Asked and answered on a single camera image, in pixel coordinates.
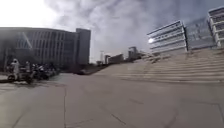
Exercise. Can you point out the row of parked two-wheelers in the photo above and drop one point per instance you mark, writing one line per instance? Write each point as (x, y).
(36, 72)

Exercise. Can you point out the large dark glass building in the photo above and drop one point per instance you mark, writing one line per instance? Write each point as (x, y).
(46, 46)

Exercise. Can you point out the white striped building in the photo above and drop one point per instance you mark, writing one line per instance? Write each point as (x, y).
(181, 36)

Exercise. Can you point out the grey paved plaza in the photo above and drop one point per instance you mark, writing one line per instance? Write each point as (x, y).
(110, 103)

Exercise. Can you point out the distant low buildings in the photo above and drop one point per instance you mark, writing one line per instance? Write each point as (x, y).
(118, 58)

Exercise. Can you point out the wide pale stone stairs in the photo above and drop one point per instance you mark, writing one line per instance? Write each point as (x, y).
(173, 68)

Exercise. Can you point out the person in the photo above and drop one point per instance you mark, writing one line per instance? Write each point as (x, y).
(15, 68)

